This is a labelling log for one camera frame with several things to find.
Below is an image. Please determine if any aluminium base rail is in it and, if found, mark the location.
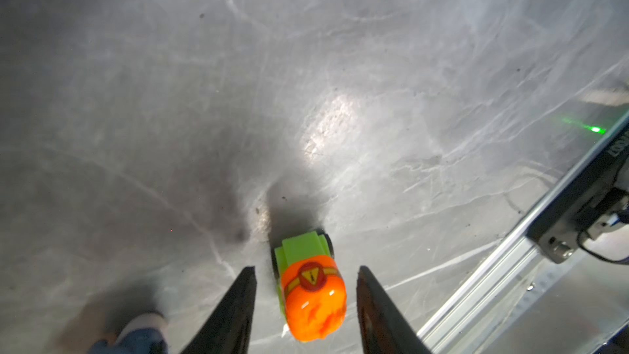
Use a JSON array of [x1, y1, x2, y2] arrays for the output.
[[419, 117, 628, 353]]

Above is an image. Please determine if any blue grey eeyore toy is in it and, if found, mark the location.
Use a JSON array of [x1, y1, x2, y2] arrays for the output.
[[88, 312, 169, 354]]

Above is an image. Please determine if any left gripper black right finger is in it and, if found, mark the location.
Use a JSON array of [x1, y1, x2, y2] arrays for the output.
[[356, 265, 432, 354]]

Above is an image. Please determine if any green orange toy car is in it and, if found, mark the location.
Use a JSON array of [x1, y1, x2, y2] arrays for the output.
[[271, 230, 347, 343]]

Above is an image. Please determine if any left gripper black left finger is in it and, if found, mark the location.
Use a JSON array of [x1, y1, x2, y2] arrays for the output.
[[182, 266, 257, 354]]

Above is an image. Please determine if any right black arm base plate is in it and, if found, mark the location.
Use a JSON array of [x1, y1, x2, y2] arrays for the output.
[[526, 127, 628, 264]]

